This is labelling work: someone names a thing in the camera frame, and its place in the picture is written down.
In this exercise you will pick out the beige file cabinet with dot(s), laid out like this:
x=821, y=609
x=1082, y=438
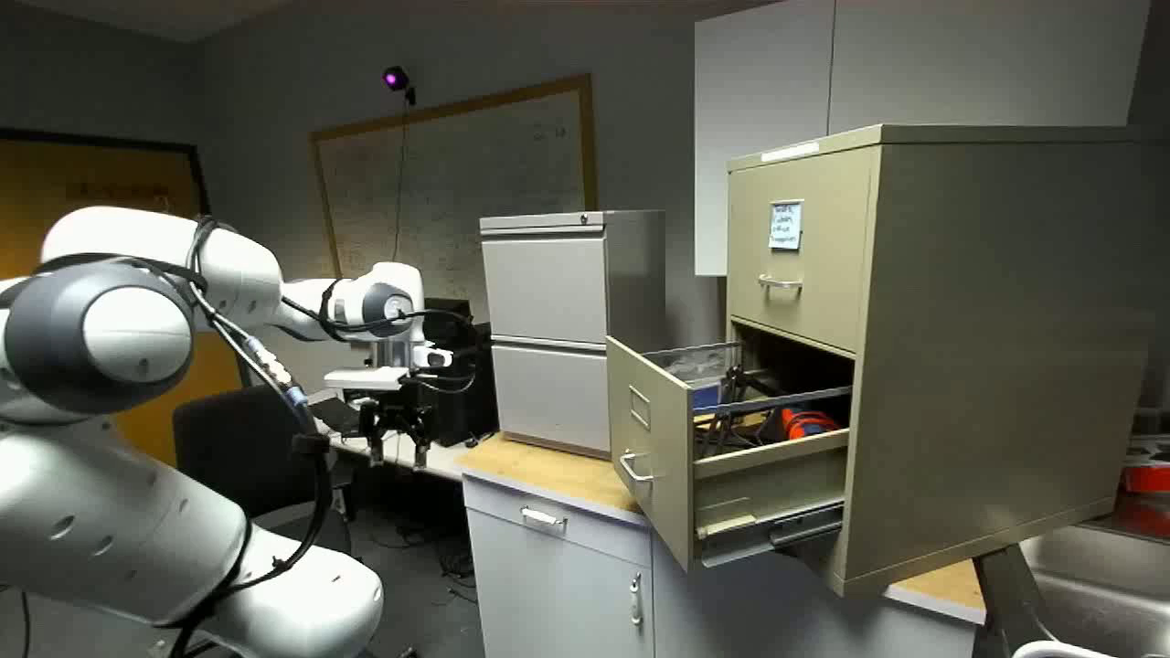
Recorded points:
x=1000, y=351

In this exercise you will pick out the camera with purple light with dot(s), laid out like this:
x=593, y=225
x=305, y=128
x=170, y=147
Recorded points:
x=396, y=81

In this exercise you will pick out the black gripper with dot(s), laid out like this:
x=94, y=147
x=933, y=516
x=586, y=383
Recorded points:
x=396, y=421

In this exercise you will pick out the beige cabinet drawer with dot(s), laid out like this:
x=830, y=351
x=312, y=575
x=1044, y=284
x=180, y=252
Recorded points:
x=798, y=251
x=664, y=458

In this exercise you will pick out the black office chair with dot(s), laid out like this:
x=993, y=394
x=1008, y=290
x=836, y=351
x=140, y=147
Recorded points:
x=241, y=444

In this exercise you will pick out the orange tool in drawer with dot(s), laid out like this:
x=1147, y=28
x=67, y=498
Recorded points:
x=807, y=421

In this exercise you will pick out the wood framed whiteboard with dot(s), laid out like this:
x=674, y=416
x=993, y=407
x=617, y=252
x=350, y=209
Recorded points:
x=461, y=184

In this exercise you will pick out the stainless steel sink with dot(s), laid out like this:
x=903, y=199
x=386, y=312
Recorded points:
x=1092, y=587

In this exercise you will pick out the white label card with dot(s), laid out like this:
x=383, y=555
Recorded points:
x=787, y=229

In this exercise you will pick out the beige top cabinet drawer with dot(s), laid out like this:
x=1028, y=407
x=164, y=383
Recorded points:
x=798, y=251

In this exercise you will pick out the yellow wooden door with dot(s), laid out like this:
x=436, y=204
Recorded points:
x=74, y=195

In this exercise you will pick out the beige bottom cabinet drawer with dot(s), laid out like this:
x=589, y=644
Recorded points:
x=664, y=458

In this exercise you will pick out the white base cabinet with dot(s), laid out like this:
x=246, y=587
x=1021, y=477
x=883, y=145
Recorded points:
x=562, y=572

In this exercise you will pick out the silver empty label frame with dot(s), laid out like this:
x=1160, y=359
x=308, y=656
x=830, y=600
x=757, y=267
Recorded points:
x=640, y=407

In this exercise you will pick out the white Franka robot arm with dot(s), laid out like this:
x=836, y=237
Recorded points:
x=111, y=511

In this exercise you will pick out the gray two-drawer file cabinet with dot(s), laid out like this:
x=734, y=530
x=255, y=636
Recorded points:
x=553, y=330

